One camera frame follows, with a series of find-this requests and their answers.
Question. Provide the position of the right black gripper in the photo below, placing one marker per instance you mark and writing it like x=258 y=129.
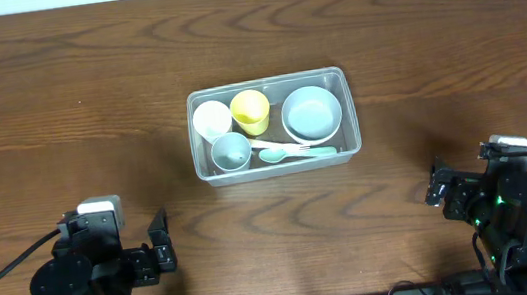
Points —
x=469 y=187

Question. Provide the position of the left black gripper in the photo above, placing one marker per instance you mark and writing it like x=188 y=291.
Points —
x=148 y=261

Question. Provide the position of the grey plastic cup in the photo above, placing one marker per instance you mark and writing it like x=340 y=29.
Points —
x=232 y=153

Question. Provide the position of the white plastic cup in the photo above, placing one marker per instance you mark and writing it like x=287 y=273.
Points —
x=212 y=119

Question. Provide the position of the mint green plastic spoon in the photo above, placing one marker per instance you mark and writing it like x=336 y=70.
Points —
x=277 y=155

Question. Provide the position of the white plastic bowl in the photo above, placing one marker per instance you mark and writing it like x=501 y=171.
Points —
x=313 y=133

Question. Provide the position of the grey plastic bowl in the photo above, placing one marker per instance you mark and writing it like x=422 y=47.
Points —
x=307 y=104

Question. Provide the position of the pink plastic fork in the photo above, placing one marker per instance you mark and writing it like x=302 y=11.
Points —
x=259 y=144

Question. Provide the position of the yellow plastic cup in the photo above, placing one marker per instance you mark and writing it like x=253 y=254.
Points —
x=250 y=109

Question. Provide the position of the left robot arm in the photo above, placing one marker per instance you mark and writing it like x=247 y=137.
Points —
x=73 y=275

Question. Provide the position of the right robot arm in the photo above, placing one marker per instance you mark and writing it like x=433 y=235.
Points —
x=495 y=204

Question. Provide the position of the clear plastic container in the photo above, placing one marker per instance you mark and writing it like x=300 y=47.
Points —
x=347 y=140

